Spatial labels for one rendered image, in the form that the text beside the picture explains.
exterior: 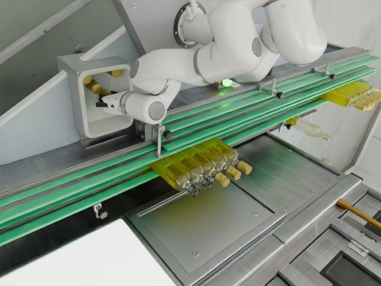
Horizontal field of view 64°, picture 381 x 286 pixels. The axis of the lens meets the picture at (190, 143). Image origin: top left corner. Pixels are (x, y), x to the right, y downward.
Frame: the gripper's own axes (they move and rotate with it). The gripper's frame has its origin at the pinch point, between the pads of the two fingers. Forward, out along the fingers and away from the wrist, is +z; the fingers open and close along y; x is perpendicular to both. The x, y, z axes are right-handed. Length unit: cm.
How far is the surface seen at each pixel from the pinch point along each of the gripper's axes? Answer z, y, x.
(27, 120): 6.0, -24.2, -1.5
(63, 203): -3.9, -23.6, -27.0
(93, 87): -2.3, -5.0, 4.9
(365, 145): 147, 597, -271
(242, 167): -27, 33, -30
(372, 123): 139, 598, -220
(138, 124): -1.4, 7.7, -11.4
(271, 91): -13, 68, -13
